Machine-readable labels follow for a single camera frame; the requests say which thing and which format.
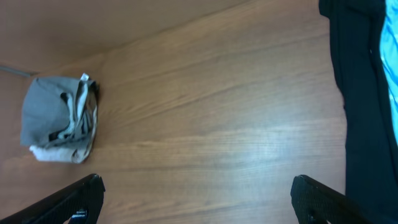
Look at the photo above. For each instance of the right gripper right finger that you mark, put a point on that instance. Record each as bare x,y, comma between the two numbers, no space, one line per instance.
314,202

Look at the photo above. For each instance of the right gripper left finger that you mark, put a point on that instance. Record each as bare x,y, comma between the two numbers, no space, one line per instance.
80,202

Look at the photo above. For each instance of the light blue shirt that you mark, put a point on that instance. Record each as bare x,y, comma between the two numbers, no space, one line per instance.
388,54

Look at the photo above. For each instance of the grey shorts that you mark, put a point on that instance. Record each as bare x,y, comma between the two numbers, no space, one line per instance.
60,111

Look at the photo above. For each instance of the black garment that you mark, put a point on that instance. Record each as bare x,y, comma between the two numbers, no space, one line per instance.
371,147

